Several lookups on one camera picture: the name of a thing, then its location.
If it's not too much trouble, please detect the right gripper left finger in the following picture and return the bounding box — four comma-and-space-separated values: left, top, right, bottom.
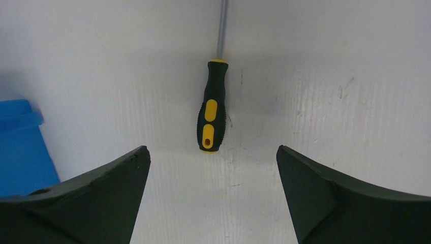
1, 146, 150, 243

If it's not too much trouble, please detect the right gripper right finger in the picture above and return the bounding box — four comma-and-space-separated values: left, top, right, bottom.
276, 145, 430, 243

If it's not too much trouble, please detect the black yellow screwdriver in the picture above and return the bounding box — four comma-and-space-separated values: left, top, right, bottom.
197, 0, 229, 153

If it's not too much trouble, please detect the blue plastic bin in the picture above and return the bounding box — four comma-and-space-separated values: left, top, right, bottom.
1, 99, 60, 197

